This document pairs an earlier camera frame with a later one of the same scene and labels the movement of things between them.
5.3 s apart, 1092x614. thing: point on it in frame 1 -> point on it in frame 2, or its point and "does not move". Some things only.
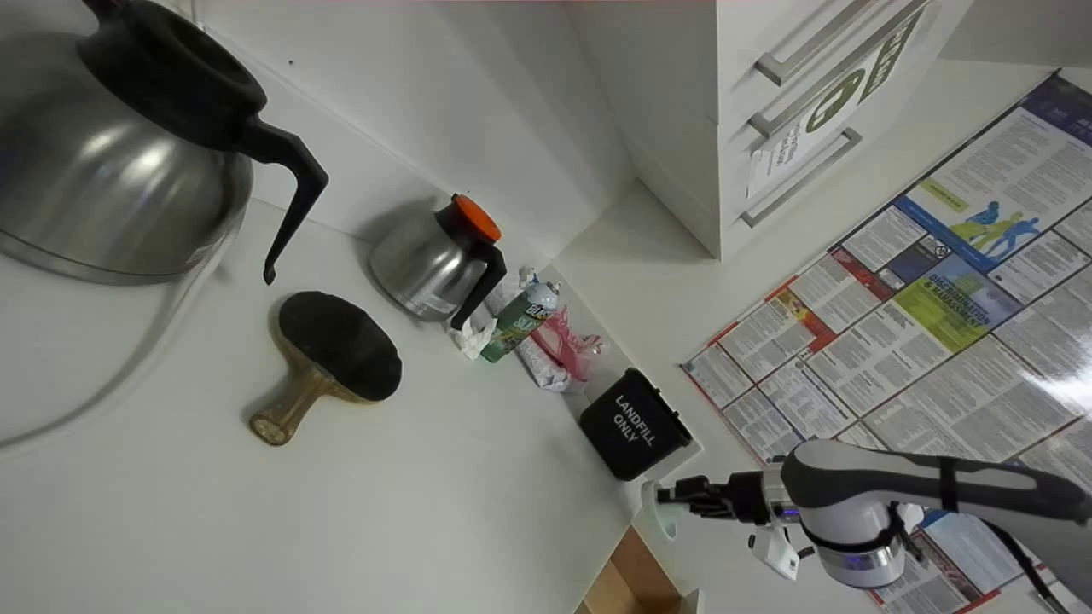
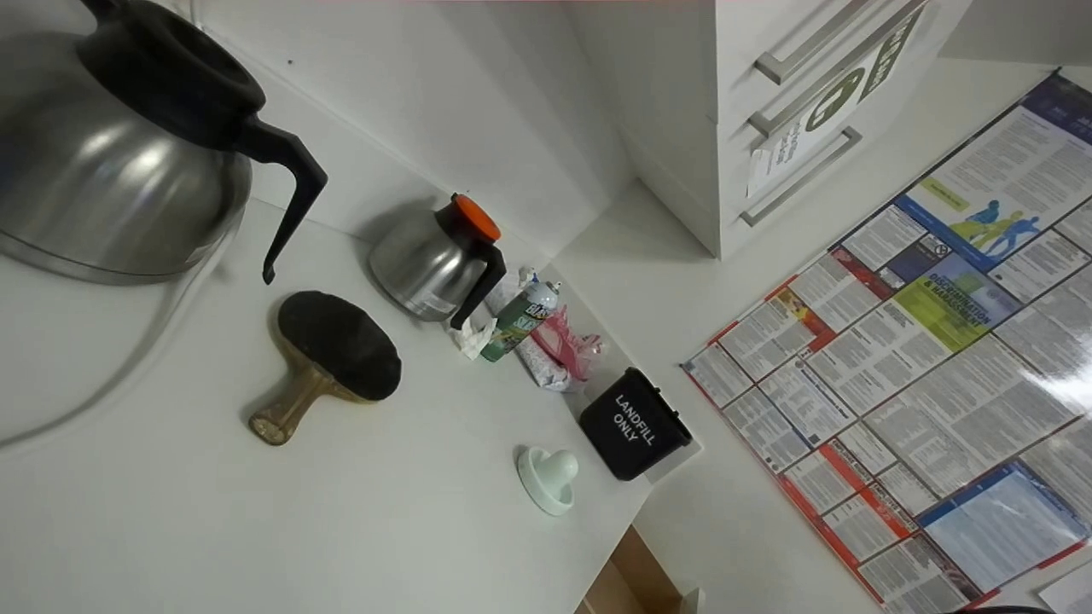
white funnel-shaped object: [659, 513] -> [546, 477]
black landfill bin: [632, 423] does not move
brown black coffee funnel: [329, 348] does not move
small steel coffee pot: [442, 262] does not move
